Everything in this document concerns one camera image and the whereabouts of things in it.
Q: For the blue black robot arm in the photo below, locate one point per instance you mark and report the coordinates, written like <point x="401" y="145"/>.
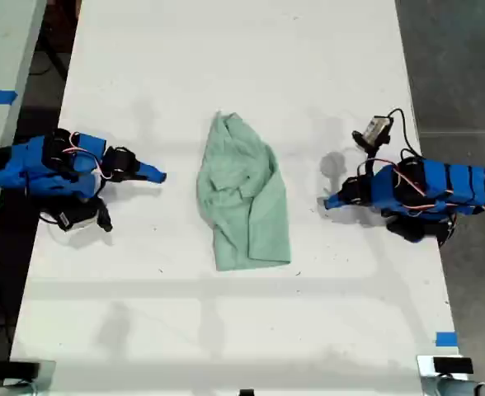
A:
<point x="24" y="167"/>
<point x="453" y="185"/>

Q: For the small blue tape square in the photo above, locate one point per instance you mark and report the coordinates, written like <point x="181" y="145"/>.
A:
<point x="446" y="339"/>

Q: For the silver metal bracket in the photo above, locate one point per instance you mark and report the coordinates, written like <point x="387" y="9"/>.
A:
<point x="426" y="377"/>
<point x="46" y="377"/>

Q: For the pale green T-shirt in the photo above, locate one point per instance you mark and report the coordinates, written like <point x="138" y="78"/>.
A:
<point x="242" y="198"/>

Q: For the pale side table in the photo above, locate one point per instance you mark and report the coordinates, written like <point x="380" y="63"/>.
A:
<point x="3" y="45"/>

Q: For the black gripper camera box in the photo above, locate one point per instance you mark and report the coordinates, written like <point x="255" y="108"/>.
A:
<point x="75" y="216"/>
<point x="378" y="128"/>

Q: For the black camera stalk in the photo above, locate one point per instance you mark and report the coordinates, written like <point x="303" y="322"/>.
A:
<point x="103" y="214"/>
<point x="368" y="146"/>

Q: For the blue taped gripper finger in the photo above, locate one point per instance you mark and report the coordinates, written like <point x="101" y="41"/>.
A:
<point x="335" y="204"/>
<point x="147" y="177"/>
<point x="149" y="169"/>
<point x="335" y="197"/>

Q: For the small black box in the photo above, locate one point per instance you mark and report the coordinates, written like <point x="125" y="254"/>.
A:
<point x="22" y="369"/>
<point x="453" y="365"/>

